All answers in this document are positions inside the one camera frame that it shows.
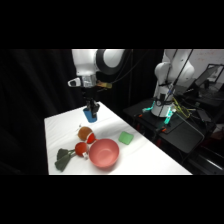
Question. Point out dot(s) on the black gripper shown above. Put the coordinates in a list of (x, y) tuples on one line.
[(91, 96)]

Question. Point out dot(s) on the blue cup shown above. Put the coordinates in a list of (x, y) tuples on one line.
[(89, 118)]

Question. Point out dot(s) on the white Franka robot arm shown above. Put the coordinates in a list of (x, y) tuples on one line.
[(86, 63)]

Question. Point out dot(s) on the pink bowl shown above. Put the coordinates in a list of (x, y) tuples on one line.
[(104, 154)]

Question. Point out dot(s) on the brown plush with red hat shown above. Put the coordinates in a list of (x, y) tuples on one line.
[(84, 132)]

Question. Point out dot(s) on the red plush radish green leaves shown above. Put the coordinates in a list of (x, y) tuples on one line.
[(80, 149)]

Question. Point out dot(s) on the green soft block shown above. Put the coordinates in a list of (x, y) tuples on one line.
[(126, 138)]

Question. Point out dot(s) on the black curtain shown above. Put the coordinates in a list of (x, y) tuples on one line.
[(33, 83)]

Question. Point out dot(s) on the green light strip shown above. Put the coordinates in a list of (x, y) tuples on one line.
[(169, 115)]

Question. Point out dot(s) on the black robot stand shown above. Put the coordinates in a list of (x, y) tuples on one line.
[(181, 133)]

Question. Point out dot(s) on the whiteboard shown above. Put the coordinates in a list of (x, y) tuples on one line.
[(210, 56)]

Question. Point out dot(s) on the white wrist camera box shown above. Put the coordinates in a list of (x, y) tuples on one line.
[(74, 82)]

